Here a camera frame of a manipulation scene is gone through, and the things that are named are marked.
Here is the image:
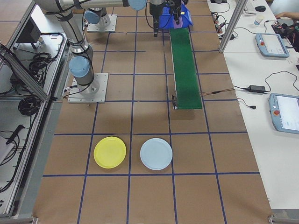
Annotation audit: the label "black handheld tool with cable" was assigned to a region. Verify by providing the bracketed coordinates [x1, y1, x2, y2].
[4, 125, 26, 146]

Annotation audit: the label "black coiled cable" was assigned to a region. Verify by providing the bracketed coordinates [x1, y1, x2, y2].
[28, 52, 58, 78]
[18, 95, 39, 117]

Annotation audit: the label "aluminium corner bar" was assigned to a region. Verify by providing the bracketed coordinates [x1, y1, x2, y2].
[267, 208, 299, 224]
[16, 216, 38, 224]

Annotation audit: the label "metal bar frame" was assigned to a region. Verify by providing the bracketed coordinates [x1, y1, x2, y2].
[0, 0, 71, 220]

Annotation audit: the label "grey blue teach pendant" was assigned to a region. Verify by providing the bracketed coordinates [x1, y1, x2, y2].
[267, 92, 299, 135]
[255, 32, 290, 58]

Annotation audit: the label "aluminium profile post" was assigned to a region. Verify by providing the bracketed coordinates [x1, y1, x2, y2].
[219, 0, 249, 54]

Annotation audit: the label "light blue round plate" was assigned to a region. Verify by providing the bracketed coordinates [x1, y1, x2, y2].
[139, 137, 173, 171]

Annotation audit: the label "white side desk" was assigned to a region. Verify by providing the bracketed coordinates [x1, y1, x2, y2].
[206, 0, 299, 210]

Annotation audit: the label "long black cable loop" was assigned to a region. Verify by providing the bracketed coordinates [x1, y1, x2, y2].
[0, 130, 27, 194]

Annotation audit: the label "circuit boards with wires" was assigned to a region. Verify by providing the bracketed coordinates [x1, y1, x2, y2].
[211, 11, 228, 35]

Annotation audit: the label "black box device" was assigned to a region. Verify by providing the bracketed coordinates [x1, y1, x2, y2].
[15, 16, 43, 45]

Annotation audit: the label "black adapter cable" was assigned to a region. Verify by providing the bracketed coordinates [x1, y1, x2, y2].
[233, 71, 299, 94]

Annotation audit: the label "thin black cable loop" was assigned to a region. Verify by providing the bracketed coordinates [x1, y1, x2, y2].
[39, 32, 69, 62]

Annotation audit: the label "yellow round plate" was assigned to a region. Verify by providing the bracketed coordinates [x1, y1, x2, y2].
[93, 136, 127, 169]

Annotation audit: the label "white keyboard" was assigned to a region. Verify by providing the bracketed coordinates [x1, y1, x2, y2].
[244, 0, 257, 16]

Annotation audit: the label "red white base wires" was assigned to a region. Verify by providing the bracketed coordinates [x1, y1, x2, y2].
[61, 85, 81, 99]

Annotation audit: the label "green belt conveyor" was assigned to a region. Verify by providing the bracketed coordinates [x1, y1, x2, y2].
[169, 27, 203, 111]

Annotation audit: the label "white sheet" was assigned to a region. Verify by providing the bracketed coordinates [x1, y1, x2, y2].
[0, 135, 15, 165]

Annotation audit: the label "black cable with plug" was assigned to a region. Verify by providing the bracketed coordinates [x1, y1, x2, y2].
[236, 98, 256, 110]

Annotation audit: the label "dark brown conveyor wire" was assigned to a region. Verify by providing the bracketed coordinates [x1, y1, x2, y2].
[200, 88, 235, 96]

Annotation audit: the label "black power adapter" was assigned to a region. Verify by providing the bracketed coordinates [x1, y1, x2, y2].
[249, 84, 266, 93]

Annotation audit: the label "blue plastic storage bin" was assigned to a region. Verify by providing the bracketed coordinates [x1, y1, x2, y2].
[159, 4, 194, 30]

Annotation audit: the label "red conveyor wire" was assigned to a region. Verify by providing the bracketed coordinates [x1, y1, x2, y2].
[200, 88, 235, 96]

